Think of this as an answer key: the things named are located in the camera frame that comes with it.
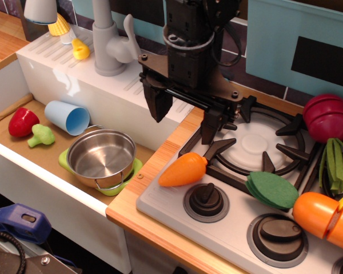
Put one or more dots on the black gripper with plate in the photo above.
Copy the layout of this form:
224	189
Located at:
190	71

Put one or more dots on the small orange plastic carrot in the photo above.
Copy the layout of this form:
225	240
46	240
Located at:
188	168

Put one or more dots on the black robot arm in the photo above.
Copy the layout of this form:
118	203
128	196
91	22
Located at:
203	16

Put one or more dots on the stainless steel pot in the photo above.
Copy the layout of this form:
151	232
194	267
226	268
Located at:
102	158

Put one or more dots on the green felt carrot leaves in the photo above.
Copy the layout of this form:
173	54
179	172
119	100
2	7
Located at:
272	190

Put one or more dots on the green pot trivet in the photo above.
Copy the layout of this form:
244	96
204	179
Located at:
111	191

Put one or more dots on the large orange toy carrot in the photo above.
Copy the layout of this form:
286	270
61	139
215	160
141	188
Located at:
321	216

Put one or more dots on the black stove burner grate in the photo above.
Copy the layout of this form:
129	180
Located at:
260	139

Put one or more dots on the left black stove knob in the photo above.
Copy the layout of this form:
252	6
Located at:
206	203

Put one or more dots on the grey toy faucet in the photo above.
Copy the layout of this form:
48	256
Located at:
112	52

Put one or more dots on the light blue plastic cup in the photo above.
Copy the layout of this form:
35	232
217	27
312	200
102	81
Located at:
71	118

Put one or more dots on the yellow toy pear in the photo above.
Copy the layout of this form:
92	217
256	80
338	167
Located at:
80	50

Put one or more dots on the white toy sink basin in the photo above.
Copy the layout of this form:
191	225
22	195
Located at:
68	98

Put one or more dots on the teal cabinet panel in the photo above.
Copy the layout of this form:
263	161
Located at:
296	45

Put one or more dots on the dark red toy onion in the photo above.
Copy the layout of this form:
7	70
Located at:
323	116

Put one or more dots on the green toy broccoli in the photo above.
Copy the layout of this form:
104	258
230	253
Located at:
41	135

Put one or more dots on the yellow toy corn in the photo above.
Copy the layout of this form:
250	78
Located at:
60	27

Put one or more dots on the middle black stove knob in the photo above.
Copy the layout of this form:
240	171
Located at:
277	241

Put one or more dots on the green felt onion stalks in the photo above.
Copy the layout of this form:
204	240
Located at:
331	167

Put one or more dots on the red toy pepper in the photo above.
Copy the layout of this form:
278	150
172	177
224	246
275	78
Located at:
21	122

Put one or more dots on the blue plastic clamp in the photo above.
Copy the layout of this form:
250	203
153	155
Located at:
25	223

